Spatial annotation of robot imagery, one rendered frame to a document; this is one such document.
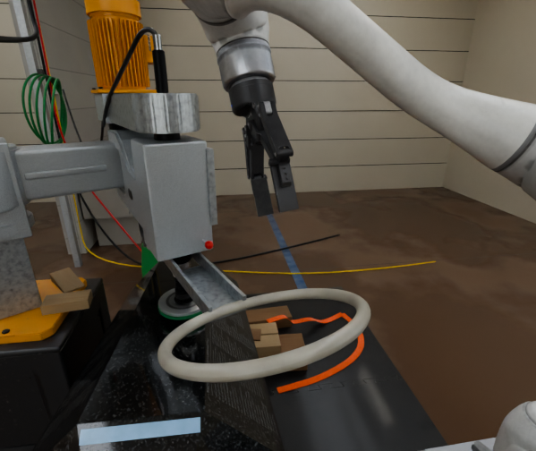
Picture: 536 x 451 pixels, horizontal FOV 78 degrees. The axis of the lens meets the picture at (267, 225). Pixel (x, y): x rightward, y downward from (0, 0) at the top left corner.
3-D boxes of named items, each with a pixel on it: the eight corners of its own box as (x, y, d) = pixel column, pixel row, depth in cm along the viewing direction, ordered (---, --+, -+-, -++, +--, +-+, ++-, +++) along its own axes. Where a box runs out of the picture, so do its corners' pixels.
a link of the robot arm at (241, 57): (262, 63, 61) (268, 96, 61) (213, 68, 59) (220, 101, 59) (276, 36, 52) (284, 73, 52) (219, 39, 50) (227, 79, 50)
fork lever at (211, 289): (142, 246, 149) (140, 235, 148) (184, 237, 159) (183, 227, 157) (198, 327, 94) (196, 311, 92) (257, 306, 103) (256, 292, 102)
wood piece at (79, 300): (41, 316, 155) (39, 306, 153) (48, 304, 164) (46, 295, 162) (89, 308, 160) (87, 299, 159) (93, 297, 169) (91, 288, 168)
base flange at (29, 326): (-76, 352, 139) (-81, 342, 137) (-5, 289, 184) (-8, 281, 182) (51, 340, 145) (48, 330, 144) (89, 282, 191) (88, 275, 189)
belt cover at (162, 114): (99, 127, 178) (93, 93, 172) (148, 124, 190) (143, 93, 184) (139, 149, 102) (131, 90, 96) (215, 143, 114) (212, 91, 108)
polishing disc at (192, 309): (183, 323, 129) (183, 320, 128) (147, 305, 139) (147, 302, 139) (219, 296, 145) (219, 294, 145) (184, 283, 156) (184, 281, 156)
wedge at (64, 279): (51, 281, 184) (49, 273, 182) (71, 274, 191) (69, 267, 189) (64, 294, 172) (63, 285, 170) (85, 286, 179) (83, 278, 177)
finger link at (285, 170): (283, 152, 49) (289, 147, 46) (289, 185, 49) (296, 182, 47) (273, 153, 49) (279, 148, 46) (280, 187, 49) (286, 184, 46)
